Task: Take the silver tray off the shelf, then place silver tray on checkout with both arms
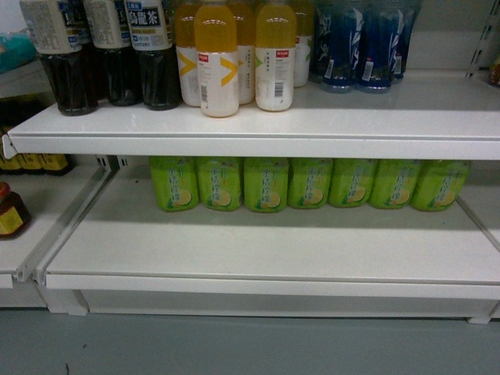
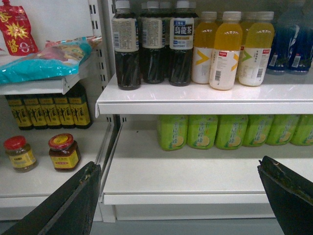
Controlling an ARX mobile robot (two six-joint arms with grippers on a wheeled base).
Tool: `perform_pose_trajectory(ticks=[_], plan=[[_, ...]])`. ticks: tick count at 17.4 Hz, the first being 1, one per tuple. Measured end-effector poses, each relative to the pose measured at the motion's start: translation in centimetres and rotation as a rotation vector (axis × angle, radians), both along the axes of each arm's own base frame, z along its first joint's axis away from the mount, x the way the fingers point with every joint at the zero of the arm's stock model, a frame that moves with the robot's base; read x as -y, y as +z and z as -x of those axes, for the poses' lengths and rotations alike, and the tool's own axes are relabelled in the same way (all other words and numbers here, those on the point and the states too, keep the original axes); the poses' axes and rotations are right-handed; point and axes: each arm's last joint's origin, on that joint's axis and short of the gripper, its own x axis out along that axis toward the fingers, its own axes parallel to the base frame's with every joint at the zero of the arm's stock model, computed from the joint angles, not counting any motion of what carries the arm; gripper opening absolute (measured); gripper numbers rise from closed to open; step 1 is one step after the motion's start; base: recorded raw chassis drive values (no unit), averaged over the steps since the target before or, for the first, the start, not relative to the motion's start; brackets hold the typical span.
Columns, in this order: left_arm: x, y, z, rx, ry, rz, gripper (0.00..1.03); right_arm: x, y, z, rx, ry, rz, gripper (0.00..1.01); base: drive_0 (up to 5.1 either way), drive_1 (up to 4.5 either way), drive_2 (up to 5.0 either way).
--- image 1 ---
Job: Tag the green lemon drink bottle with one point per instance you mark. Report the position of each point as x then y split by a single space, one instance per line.
351 182
439 184
266 184
175 182
394 183
220 182
309 182

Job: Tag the dark oolong tea bottle right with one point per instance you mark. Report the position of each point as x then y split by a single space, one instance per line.
152 39

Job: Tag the dark oolong tea bottle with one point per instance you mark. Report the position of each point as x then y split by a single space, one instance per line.
56 33
152 39
111 36

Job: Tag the white lower shelf board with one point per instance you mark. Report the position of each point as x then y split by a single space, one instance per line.
128 256

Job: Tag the white shelf board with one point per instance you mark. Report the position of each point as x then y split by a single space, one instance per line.
427 116
128 256

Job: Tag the yellow juice bottle back left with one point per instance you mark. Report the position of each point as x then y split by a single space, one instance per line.
186 51

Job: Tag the yellow juice bottle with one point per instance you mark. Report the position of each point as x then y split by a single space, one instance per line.
217 59
303 41
275 56
245 22
186 51

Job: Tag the yellow juice bottle front right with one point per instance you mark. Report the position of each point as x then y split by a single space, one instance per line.
275 56

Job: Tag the yellow juice bottle front left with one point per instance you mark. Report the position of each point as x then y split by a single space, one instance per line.
217 59

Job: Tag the dark oolong tea bottle middle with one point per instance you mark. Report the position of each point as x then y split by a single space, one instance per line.
111 36

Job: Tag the yellow juice bottle back middle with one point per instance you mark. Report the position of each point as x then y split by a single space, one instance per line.
245 22

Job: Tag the blue drink bottle left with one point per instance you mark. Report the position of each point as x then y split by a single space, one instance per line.
338 26

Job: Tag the blue drink bottle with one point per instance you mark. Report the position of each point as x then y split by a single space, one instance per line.
338 26
384 46

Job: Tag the yellow juice bottle back right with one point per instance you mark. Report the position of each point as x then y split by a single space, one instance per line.
303 41

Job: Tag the white upper shelf board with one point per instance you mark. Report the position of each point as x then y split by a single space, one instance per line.
427 116

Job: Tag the blue drink bottle right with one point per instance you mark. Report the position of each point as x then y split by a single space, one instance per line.
384 46

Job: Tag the red lid sauce jar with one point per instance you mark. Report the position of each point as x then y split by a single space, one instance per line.
15 217

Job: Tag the dark oolong tea bottle left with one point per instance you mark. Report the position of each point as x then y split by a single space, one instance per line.
56 33

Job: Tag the teal snack bag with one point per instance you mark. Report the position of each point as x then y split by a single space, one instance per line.
16 50

